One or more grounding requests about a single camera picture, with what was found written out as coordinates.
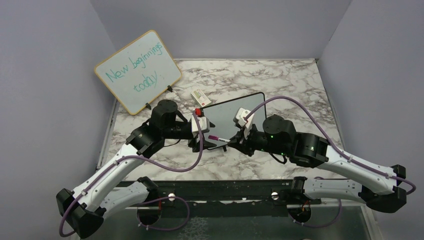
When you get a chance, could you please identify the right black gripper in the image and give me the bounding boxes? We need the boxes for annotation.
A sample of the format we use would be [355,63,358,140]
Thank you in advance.
[227,122,290,157]

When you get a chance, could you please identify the magenta capped whiteboard marker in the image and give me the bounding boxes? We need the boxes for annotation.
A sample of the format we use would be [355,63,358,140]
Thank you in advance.
[208,135,230,143]

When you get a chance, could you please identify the black-framed whiteboard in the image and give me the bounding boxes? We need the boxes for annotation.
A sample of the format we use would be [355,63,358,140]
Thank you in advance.
[202,92,265,151]

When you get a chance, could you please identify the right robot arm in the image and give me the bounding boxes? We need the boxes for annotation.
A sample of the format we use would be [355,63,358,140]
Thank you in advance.
[228,114,407,213]

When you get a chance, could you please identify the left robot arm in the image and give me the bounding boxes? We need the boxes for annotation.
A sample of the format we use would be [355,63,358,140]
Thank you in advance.
[56,99,215,239]

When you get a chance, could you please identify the wood-framed whiteboard with writing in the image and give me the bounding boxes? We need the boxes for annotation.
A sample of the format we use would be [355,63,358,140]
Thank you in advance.
[94,30,182,115]

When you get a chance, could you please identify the small green white box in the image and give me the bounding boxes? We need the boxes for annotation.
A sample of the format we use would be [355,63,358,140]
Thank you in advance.
[190,89,212,108]

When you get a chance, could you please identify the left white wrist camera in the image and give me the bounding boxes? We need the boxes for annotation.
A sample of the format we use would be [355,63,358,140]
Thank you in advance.
[189,108,210,137]

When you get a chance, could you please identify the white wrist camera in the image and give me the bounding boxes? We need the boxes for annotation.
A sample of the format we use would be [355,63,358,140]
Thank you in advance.
[189,108,210,137]
[233,107,255,130]

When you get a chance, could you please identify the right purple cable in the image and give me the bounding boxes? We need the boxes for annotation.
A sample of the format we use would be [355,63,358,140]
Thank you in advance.
[243,96,417,229]

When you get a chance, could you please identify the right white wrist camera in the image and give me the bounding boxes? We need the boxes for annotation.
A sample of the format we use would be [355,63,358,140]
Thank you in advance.
[233,107,255,130]

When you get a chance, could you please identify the black metal base rail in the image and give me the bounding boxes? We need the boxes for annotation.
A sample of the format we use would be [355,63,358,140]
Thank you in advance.
[91,178,359,220]

